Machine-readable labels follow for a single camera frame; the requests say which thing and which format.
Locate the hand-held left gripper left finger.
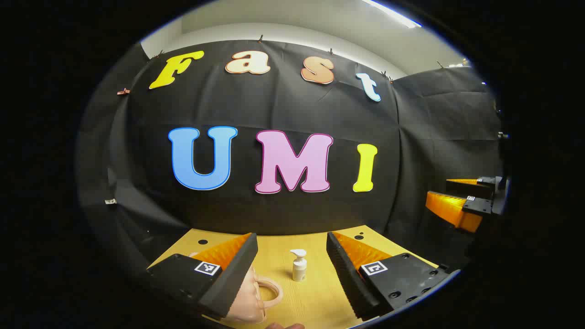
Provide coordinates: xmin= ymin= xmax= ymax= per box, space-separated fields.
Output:
xmin=146 ymin=232 xmax=259 ymax=320

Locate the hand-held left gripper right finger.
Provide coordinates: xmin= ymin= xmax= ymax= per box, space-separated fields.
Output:
xmin=326 ymin=231 xmax=451 ymax=321

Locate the white pump bottle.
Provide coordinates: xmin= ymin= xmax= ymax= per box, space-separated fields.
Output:
xmin=290 ymin=249 xmax=308 ymax=282

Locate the black backdrop cloth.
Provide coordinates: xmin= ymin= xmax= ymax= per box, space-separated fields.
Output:
xmin=75 ymin=39 xmax=503 ymax=277

